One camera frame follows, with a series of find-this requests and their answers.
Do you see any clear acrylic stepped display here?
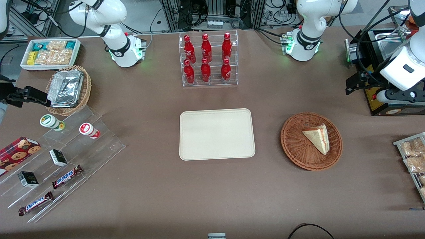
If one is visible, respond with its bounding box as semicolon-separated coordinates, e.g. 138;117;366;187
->
0;106;126;223

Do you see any small clear cracker bag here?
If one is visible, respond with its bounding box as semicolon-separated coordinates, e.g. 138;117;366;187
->
46;40;67;50

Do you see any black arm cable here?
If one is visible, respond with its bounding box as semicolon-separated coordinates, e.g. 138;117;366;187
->
339;0;412;83

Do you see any oval light wicker basket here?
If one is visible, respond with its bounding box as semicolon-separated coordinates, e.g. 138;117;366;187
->
45;65;92;116

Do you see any white rectangular snack bin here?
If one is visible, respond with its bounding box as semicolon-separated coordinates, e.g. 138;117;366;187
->
20;38;81;72

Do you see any aluminium foil container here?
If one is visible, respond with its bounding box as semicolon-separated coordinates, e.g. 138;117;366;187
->
47;69;84;108

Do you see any beige plastic tray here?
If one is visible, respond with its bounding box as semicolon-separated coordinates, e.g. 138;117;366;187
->
179;108;256;161

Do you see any aluminium frame equipment rack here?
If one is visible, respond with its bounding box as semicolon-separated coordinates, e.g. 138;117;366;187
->
159;0;266;32

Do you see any triangular sandwich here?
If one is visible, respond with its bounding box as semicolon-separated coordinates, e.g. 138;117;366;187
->
302;123;330;155

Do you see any small black carton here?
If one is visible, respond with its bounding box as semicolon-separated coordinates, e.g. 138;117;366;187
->
18;171;40;188
49;149;68;167

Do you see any round brown wicker basket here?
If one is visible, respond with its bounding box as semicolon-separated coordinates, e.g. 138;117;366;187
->
281;112;343;171

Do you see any tray of packaged snacks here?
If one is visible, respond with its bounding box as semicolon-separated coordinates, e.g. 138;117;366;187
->
393;132;425;203

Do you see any red lid white cup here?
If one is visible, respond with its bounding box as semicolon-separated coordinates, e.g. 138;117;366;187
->
79;122;100;139

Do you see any large clear cracker bag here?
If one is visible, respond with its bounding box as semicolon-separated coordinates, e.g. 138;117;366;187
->
35;49;72;65

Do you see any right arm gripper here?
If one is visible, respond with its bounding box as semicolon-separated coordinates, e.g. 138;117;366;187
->
0;74;51;108

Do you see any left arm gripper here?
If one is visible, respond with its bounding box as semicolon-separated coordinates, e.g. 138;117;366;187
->
345;71;388;96

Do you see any Snickers chocolate bar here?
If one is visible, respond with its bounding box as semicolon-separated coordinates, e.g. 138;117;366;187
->
18;191;54;217
52;165;83;190

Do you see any green lid white cup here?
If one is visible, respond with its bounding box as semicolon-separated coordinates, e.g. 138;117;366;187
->
40;114;65;132

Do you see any red cola bottle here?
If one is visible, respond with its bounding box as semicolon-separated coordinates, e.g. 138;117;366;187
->
222;33;232;62
201;58;211;83
221;58;231;83
184;35;196;63
201;34;212;62
183;59;195;84

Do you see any clear acrylic bottle rack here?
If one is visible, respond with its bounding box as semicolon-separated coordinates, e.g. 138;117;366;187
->
179;30;239;87

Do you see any red cookie box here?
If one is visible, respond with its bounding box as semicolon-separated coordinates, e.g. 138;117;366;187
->
0;137;42;177

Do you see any black cable loop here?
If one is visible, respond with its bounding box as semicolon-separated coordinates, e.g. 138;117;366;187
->
287;223;336;239

